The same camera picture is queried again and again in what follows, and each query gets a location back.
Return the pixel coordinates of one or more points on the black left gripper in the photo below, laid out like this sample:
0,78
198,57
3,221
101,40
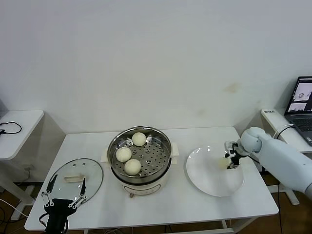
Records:
58,209

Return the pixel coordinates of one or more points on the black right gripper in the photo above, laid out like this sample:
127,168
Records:
237,150

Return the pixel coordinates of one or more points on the white steamed baozi bun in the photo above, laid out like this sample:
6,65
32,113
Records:
139,139
123,154
222,163
132,166

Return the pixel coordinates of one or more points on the round glass pot lid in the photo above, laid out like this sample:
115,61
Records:
73,168

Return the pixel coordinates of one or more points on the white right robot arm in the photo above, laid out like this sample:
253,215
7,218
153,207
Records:
280,158

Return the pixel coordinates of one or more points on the stainless steel steamer basket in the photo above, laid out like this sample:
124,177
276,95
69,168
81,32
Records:
156,156

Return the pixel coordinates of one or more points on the white round plate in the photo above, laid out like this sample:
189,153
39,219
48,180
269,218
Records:
209,175

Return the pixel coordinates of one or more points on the white side table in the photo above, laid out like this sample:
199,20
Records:
29,136
273,120

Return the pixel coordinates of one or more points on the grey open laptop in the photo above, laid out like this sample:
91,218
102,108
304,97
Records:
301,122

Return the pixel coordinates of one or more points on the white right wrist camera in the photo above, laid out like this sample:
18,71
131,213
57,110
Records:
228,145

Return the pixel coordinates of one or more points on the white main table frame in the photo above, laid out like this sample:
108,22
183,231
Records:
226,225

